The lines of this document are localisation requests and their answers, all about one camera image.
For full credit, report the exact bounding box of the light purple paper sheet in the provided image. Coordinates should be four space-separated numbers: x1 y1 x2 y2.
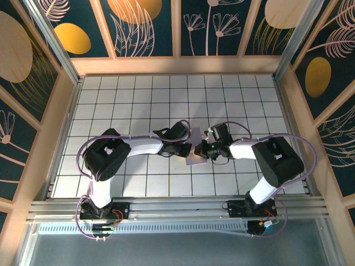
186 126 208 167

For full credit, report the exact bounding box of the black controller module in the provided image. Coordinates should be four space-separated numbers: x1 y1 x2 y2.
91 223 116 239
247 219 280 237

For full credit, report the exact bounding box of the aluminium mounting rail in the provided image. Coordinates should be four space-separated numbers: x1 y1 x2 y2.
26 195 329 224

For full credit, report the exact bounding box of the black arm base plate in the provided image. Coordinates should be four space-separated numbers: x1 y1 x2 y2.
226 199 278 218
79 201 131 222

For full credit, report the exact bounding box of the aluminium table side rail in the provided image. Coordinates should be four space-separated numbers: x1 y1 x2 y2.
44 77 84 200
274 76 317 195

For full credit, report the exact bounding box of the white slotted cable duct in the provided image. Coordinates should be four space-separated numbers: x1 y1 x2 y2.
37 222 250 236

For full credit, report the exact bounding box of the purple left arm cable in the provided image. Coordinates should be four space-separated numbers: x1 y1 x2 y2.
74 119 192 242

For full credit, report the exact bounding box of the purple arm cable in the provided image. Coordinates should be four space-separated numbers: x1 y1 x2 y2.
74 119 192 242
204 121 318 239

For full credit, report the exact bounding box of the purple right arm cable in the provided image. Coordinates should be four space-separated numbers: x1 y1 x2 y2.
204 121 318 239

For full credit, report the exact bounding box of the aluminium corner post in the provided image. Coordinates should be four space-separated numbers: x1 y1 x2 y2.
23 0 84 84
273 0 327 81

